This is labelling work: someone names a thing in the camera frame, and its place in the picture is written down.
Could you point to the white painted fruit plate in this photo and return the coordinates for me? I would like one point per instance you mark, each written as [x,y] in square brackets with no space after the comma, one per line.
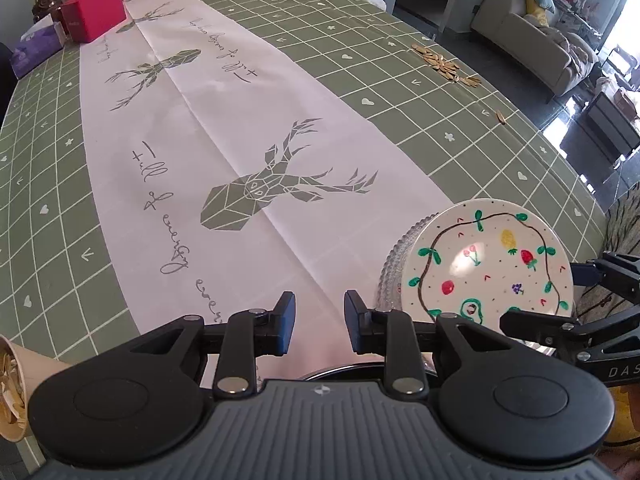
[490,270]

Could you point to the yellow pillow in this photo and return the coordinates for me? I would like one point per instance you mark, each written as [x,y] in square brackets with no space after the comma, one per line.
[537,10]

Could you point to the tan paper cup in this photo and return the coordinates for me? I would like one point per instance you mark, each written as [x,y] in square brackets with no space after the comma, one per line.
[35,375]

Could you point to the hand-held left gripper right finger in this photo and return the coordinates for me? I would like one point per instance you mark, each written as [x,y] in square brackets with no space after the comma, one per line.
[355,321]

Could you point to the pink box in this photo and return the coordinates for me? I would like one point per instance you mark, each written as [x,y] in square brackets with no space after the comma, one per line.
[92,12]

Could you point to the dark coffee table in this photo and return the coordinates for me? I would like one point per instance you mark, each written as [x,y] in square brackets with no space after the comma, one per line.
[605,125]

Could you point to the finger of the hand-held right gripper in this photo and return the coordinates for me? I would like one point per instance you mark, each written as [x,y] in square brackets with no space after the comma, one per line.
[530,326]
[585,274]

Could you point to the stray sunflower seed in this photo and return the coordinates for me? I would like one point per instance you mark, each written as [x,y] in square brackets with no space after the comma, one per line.
[501,116]

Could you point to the purple tissue pack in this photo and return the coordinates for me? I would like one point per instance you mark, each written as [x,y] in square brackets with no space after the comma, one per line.
[35,50]

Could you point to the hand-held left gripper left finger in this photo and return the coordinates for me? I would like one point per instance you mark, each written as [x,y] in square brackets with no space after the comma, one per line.
[285,321]

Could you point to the clear glass flowered plate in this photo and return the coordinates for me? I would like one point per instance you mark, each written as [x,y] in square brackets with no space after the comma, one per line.
[407,245]
[387,272]

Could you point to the beige sofa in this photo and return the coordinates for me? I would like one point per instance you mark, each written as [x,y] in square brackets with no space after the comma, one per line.
[515,35]

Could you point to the brown figurine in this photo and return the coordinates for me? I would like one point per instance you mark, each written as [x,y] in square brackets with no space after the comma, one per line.
[46,5]

